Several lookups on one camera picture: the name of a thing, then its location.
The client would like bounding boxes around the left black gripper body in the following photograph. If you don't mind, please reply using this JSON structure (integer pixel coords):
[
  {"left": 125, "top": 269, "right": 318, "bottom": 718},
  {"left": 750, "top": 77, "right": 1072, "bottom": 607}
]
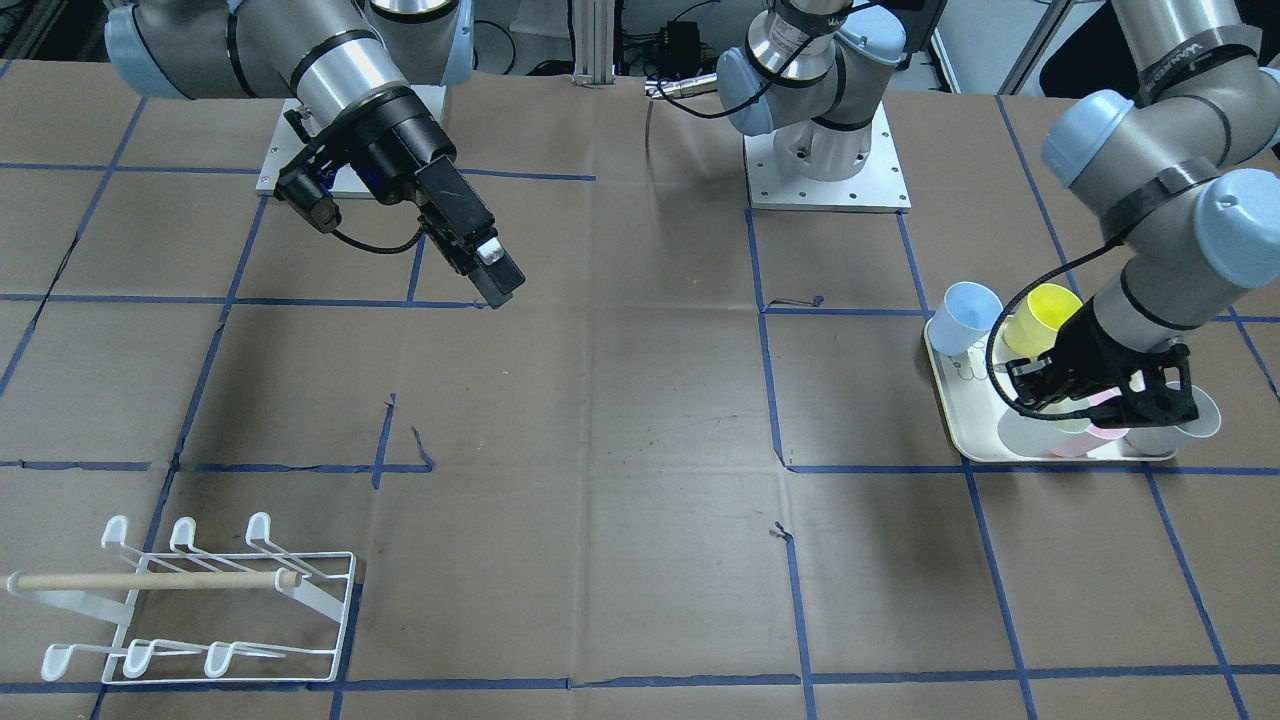
[{"left": 1039, "top": 300, "right": 1199, "bottom": 427}]

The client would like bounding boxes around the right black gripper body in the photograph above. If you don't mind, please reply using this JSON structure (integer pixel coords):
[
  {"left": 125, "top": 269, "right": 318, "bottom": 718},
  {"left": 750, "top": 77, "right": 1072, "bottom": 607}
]
[{"left": 335, "top": 86, "right": 457, "bottom": 205}]

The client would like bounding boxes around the light blue cup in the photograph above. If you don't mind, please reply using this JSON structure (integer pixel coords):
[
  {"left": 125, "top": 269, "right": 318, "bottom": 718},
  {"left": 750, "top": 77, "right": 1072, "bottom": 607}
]
[{"left": 925, "top": 281, "right": 1004, "bottom": 357}]

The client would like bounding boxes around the pale green cup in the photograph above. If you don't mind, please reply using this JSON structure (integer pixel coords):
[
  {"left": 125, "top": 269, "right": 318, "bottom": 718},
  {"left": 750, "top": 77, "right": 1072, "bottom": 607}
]
[{"left": 996, "top": 409, "right": 1091, "bottom": 457}]

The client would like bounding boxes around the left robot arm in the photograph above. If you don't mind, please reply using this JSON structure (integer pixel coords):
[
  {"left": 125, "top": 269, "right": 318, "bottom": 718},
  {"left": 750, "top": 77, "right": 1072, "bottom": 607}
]
[{"left": 716, "top": 1, "right": 1277, "bottom": 428}]

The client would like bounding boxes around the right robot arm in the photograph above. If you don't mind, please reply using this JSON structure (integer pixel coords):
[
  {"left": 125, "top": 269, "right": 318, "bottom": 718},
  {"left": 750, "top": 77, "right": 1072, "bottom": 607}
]
[{"left": 102, "top": 1, "right": 525, "bottom": 307}]

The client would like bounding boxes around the yellow cup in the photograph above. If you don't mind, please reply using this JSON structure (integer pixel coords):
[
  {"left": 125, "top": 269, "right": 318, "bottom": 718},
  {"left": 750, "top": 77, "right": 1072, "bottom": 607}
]
[{"left": 1004, "top": 283, "right": 1083, "bottom": 357}]

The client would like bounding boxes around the pink cup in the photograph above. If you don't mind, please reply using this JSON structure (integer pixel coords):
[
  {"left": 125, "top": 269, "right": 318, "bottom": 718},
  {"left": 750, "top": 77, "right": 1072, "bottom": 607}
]
[{"left": 1050, "top": 424, "right": 1130, "bottom": 457}]

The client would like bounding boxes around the grey cup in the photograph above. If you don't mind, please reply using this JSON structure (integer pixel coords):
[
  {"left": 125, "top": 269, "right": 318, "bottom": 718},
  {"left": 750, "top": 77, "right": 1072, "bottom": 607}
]
[{"left": 1124, "top": 386, "right": 1222, "bottom": 456}]

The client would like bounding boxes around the cream serving tray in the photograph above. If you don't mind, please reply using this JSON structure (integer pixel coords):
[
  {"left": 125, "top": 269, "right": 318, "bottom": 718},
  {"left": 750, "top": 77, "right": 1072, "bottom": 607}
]
[{"left": 924, "top": 340, "right": 1178, "bottom": 464}]

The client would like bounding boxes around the black power adapter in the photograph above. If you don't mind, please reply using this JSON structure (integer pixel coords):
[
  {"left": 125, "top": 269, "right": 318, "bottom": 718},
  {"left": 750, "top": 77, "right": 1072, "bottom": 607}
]
[{"left": 655, "top": 20, "right": 701, "bottom": 76}]

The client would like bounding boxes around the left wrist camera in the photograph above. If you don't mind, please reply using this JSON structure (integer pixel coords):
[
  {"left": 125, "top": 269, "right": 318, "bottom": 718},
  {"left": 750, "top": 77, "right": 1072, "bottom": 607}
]
[{"left": 1004, "top": 355, "right": 1071, "bottom": 409}]

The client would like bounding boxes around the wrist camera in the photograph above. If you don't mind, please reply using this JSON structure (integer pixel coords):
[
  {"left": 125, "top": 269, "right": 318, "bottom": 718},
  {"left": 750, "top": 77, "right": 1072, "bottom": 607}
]
[
  {"left": 1004, "top": 355, "right": 1071, "bottom": 409},
  {"left": 273, "top": 142, "right": 342, "bottom": 234}
]

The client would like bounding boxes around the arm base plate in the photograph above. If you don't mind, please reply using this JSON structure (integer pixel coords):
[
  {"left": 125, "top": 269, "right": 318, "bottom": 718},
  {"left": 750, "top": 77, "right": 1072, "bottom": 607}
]
[
  {"left": 744, "top": 104, "right": 913, "bottom": 213},
  {"left": 255, "top": 85, "right": 448, "bottom": 200}
]

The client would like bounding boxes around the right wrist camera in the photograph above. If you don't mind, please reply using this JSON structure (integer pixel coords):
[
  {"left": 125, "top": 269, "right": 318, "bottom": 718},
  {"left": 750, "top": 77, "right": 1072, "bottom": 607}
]
[{"left": 273, "top": 142, "right": 342, "bottom": 234}]

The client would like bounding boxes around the white wire cup rack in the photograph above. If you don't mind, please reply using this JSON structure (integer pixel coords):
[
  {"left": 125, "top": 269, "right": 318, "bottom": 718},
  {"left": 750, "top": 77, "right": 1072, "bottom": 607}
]
[{"left": 6, "top": 512, "right": 362, "bottom": 687}]

